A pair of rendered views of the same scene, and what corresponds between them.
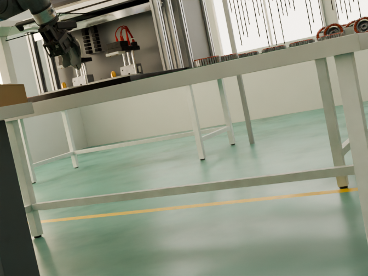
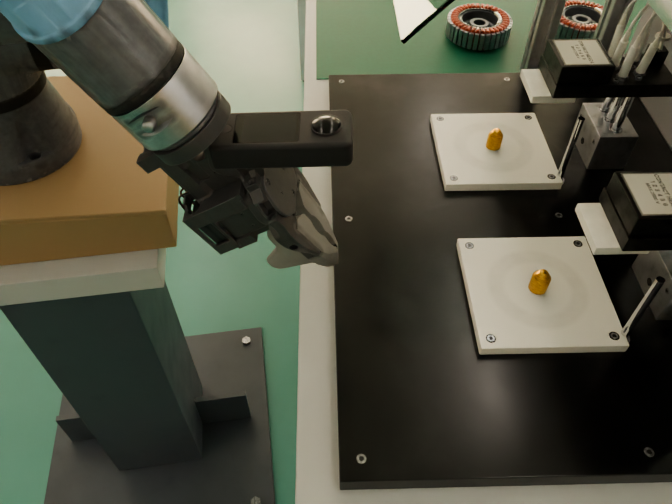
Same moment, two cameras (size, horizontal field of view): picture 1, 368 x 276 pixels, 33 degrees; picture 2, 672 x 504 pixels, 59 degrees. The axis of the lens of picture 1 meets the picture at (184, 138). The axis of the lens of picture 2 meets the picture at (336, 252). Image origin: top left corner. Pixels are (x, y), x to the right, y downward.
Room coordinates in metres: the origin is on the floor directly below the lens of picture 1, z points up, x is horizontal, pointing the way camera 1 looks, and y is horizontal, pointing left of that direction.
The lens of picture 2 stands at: (2.04, -0.02, 1.29)
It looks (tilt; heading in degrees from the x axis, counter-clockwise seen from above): 49 degrees down; 62
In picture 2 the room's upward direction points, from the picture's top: straight up
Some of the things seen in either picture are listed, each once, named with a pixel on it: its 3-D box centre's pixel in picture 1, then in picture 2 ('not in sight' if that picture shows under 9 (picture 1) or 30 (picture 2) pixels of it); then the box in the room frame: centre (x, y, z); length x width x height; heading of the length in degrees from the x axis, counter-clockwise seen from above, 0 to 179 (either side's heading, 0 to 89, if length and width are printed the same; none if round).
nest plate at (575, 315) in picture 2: (114, 79); (535, 291); (2.41, 0.22, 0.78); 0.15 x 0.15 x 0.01; 64
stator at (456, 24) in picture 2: not in sight; (478, 26); (2.72, 0.73, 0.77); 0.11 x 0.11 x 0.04
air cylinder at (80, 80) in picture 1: (84, 82); (602, 135); (2.65, 0.37, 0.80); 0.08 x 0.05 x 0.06; 64
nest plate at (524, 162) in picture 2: (64, 90); (492, 149); (2.52, 0.44, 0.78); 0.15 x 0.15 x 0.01; 64
